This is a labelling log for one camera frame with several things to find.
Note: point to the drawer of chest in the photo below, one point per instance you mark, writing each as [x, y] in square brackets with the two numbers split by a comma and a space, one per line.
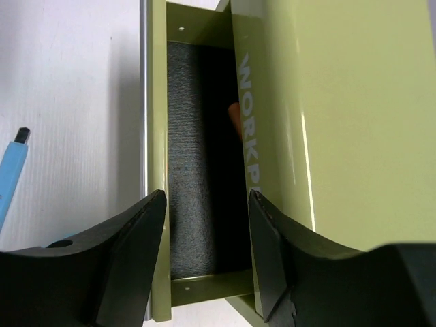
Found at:
[191, 151]

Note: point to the orange capped highlighter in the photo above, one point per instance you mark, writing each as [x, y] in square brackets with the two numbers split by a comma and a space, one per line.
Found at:
[234, 115]

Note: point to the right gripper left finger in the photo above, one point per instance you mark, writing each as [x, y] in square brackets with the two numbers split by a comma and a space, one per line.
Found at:
[99, 277]

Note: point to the blue uncapped highlighter pen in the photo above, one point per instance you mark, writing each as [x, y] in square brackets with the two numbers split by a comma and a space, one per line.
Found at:
[11, 167]

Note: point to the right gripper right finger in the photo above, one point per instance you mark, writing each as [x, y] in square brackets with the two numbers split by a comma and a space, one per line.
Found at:
[305, 279]

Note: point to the green metal drawer chest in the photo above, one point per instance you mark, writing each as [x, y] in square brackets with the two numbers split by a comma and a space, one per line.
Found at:
[337, 106]

